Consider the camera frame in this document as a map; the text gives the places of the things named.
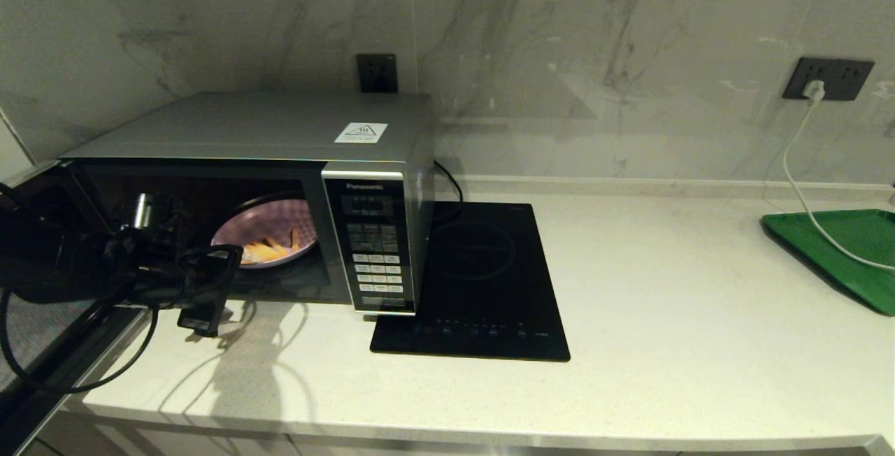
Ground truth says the lilac round plate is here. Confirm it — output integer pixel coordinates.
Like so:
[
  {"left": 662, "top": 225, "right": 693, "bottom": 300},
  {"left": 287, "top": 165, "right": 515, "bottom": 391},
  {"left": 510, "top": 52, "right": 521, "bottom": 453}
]
[{"left": 210, "top": 198, "right": 320, "bottom": 270}]

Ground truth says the silver Panasonic microwave oven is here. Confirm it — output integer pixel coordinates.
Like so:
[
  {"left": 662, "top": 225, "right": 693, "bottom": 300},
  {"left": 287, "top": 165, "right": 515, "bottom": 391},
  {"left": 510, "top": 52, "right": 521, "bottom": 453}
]
[{"left": 59, "top": 91, "right": 438, "bottom": 317}]

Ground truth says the black microwave control panel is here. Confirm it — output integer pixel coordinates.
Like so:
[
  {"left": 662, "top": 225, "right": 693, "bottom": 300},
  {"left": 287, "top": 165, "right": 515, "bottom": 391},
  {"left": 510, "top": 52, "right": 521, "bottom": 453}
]
[{"left": 322, "top": 171, "right": 415, "bottom": 315}]

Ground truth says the white warning sticker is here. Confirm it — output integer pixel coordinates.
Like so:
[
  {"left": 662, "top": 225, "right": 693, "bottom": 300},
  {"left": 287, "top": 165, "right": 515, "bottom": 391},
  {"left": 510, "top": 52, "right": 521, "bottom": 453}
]
[{"left": 334, "top": 122, "right": 388, "bottom": 144}]

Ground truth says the black induction cooktop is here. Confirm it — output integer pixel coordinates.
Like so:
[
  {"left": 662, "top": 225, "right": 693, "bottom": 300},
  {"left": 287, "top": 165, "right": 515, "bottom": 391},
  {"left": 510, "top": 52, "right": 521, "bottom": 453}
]
[{"left": 369, "top": 202, "right": 571, "bottom": 363}]

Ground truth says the green plastic tray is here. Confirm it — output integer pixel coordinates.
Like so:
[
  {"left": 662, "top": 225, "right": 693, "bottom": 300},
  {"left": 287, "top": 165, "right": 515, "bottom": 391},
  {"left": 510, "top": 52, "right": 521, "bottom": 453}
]
[{"left": 761, "top": 209, "right": 895, "bottom": 317}]

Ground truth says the small black wall socket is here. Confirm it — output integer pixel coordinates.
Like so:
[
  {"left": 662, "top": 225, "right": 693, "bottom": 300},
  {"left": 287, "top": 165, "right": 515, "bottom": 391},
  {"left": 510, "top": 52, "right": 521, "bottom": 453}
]
[{"left": 356, "top": 54, "right": 399, "bottom": 94}]

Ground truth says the white power cable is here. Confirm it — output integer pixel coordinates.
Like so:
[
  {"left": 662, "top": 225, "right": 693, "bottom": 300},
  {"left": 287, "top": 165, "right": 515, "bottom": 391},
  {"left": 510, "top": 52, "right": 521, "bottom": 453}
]
[{"left": 782, "top": 96, "right": 895, "bottom": 272}]

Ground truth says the wide black wall socket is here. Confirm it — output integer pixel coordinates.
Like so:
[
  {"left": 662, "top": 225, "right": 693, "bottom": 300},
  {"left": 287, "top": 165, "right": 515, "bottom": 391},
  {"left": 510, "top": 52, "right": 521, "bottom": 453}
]
[{"left": 782, "top": 57, "right": 875, "bottom": 101}]

